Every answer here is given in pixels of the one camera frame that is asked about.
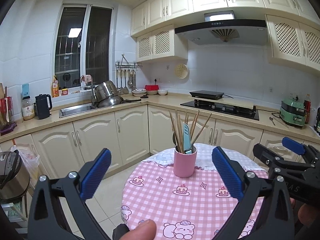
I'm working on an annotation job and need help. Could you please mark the sauce bottles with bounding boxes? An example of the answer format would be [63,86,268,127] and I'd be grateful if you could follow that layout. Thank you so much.
[304,94,317,128]

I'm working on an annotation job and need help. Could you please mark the black electric kettle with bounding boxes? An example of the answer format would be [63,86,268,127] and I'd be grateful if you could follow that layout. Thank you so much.
[35,94,52,120]

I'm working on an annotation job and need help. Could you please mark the black gas stove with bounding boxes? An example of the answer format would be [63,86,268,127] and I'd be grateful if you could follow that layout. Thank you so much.
[181,99,259,121]

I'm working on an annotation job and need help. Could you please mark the left hand thumb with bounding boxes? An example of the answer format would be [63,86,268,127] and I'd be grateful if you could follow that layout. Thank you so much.
[120,219,157,240]

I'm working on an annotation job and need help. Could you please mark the black fork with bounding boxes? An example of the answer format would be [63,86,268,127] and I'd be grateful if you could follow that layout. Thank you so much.
[172,132,180,152]

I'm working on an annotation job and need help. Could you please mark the orange bottle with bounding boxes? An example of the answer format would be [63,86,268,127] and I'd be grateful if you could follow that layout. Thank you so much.
[52,76,60,98]

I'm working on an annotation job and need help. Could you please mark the round wall strainer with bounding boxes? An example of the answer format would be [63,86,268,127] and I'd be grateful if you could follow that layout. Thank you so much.
[174,63,189,80]

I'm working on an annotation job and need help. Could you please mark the rice cooker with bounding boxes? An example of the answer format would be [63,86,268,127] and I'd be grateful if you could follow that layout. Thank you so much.
[0,150,30,201]

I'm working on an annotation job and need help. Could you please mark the green electric cooker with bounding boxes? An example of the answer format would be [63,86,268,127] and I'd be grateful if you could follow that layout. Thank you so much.
[279,96,306,128]

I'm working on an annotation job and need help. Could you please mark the pink cup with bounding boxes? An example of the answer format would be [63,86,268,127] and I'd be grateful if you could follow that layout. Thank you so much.
[174,146,197,178]

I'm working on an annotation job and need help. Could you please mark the right hand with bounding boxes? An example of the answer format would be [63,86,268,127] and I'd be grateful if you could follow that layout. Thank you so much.
[290,198,319,228]

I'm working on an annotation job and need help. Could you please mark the white fringed cloth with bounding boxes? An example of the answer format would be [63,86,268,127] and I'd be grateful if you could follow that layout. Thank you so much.
[143,143,265,171]

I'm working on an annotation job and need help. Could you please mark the window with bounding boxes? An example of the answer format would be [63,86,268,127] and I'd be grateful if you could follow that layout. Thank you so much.
[54,5,113,89]

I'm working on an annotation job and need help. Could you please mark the stainless steel pot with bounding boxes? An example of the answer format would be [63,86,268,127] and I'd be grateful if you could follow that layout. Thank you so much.
[91,81,124,108]

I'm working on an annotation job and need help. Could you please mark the light blue knife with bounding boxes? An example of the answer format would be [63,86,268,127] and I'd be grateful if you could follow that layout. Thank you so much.
[183,124,192,154]

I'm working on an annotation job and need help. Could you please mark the hanging utensil rack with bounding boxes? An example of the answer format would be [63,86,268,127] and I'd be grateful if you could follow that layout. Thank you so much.
[115,54,142,95]

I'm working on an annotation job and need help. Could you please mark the plastic bag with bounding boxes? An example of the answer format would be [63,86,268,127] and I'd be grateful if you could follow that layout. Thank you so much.
[10,145,40,181]

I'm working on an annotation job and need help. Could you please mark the cream upper cabinets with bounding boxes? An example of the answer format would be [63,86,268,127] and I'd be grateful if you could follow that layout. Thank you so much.
[131,0,319,73]

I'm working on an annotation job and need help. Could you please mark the range hood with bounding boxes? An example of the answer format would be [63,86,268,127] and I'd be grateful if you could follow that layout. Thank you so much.
[175,13,268,46]

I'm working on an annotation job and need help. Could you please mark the glass jar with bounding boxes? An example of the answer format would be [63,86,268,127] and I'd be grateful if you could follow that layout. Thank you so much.
[21,96,35,121]

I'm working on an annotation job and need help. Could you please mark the cream cabinets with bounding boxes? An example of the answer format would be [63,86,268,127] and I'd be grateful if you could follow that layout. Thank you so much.
[131,0,319,73]
[1,102,319,178]

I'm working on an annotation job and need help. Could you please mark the cream lower cabinets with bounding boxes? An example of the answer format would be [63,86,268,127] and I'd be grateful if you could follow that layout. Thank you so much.
[1,102,319,178]

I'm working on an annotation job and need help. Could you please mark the kitchen sink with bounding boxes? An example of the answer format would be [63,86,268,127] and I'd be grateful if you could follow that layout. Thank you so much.
[59,103,96,118]

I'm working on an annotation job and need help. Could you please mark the pink checkered tablecloth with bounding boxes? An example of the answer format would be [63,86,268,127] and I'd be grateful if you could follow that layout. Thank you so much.
[121,154,270,240]

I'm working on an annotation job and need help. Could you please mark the white bowl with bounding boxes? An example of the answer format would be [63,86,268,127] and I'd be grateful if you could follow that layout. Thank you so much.
[158,89,168,96]

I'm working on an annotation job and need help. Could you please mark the black induction cooker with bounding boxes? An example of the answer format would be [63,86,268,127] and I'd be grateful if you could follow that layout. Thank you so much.
[190,90,224,100]

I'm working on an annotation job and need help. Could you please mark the red box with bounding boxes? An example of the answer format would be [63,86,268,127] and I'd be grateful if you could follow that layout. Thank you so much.
[145,85,159,91]

